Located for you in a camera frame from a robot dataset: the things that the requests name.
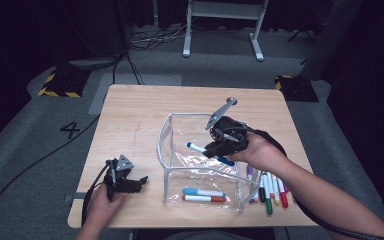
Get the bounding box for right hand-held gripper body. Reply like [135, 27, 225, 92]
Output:
[204, 104, 250, 157]

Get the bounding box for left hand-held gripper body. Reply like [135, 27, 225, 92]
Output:
[103, 154, 135, 201]

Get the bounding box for clear plastic pouch white trim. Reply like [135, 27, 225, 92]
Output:
[156, 112, 264, 214]

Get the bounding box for dark blue marker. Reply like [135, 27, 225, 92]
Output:
[186, 142, 236, 167]

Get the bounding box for light blue marker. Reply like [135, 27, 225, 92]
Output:
[182, 187, 227, 198]

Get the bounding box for brown-red marker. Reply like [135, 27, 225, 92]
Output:
[182, 194, 227, 203]

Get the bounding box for orange marker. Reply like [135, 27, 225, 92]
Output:
[266, 172, 276, 198]

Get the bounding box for black marker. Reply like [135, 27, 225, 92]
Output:
[258, 171, 267, 204]

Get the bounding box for yellow marker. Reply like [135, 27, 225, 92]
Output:
[271, 173, 281, 205]

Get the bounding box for dark green marker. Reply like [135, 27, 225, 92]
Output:
[262, 173, 274, 215]

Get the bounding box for red marker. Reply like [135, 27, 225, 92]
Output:
[276, 176, 290, 209]

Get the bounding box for person's left hand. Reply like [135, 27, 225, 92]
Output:
[83, 183, 128, 231]

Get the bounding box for person's right hand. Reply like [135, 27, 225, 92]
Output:
[227, 132, 291, 176]

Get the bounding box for grey tape strip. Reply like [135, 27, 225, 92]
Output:
[63, 192, 89, 203]

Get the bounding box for purple marker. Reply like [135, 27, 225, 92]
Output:
[246, 164, 255, 204]

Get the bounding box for pink marker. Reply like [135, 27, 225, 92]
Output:
[253, 171, 260, 202]

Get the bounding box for person's grey lap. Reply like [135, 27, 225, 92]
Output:
[164, 229, 251, 240]

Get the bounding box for black tripod legs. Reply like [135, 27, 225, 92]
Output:
[286, 29, 316, 43]

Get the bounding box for grey stand base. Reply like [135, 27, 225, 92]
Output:
[68, 57, 123, 72]

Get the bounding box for white metal stand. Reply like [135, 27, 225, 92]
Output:
[182, 0, 269, 62]

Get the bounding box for left hand-held gripper black cable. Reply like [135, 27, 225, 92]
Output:
[81, 163, 111, 228]

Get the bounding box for hand-held gripper black cable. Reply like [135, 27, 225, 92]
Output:
[81, 163, 111, 228]
[224, 125, 384, 240]

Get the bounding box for right hand-held gripper black cable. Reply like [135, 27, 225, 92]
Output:
[224, 125, 384, 240]

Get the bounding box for long black floor cable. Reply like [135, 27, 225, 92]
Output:
[0, 113, 102, 238]

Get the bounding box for yellow-black striped base plate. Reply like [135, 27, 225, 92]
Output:
[274, 74, 320, 103]
[37, 68, 91, 99]

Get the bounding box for tangle of floor cables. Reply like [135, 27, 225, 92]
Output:
[129, 18, 198, 52]

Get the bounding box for grey covered post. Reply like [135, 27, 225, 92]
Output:
[299, 0, 363, 82]

